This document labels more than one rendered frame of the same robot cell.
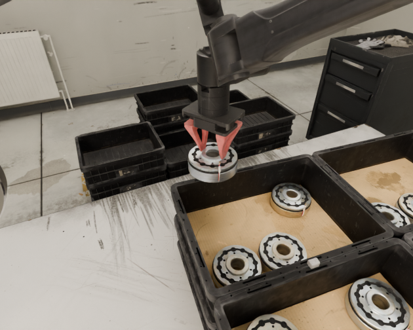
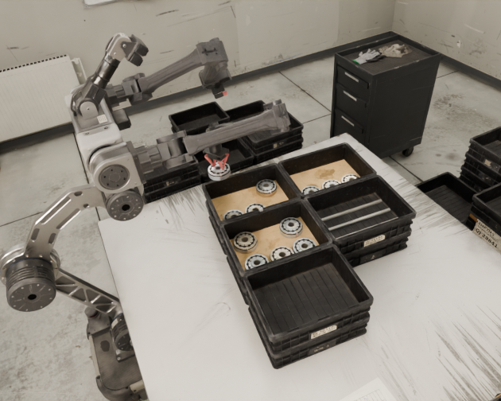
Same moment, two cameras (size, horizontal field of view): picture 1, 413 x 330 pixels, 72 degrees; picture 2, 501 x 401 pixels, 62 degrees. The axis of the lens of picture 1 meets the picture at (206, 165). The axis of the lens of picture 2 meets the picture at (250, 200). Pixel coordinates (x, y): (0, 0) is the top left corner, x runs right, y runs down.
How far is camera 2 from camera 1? 1.35 m
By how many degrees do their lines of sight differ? 4
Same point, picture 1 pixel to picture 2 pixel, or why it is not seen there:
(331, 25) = not seen: hidden behind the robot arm
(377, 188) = (318, 178)
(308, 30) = not seen: hidden behind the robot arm
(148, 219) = (192, 207)
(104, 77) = not seen: hidden behind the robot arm
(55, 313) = (151, 250)
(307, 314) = (262, 233)
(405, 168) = (340, 165)
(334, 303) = (275, 228)
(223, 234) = (230, 207)
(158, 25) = (181, 32)
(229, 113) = (222, 151)
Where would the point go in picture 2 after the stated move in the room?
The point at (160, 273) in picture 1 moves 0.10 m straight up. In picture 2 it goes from (200, 231) to (197, 217)
